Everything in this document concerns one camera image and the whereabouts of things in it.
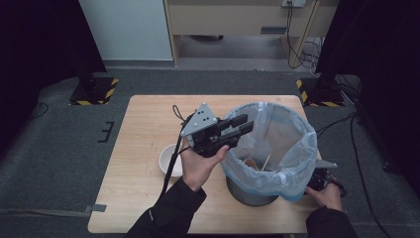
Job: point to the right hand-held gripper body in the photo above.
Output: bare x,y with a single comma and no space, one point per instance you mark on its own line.
322,177

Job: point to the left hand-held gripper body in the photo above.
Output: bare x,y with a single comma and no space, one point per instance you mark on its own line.
201,120

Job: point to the bin with blue bag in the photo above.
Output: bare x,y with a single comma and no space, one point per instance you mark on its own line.
297,158

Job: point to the black mesh trash bin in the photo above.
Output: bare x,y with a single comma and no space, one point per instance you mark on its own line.
246,196

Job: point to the person's right hand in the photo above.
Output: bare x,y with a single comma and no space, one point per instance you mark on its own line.
327,198

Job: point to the person's left hand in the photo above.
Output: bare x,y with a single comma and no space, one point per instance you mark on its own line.
198,168

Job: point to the brown paper cup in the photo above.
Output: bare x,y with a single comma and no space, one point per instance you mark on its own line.
251,163

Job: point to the wooden stick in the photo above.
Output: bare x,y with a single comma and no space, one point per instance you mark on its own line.
266,161

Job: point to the white paper cup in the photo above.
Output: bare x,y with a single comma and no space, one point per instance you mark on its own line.
165,160

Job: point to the striped black stand base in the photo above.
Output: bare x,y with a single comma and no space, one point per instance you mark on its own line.
95,91
322,94

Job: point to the wooden desk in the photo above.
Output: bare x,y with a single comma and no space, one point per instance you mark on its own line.
231,20

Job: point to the black curtain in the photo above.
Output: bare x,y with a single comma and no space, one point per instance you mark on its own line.
379,49
39,39

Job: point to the grey wall socket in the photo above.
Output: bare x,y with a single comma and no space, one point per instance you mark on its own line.
294,2

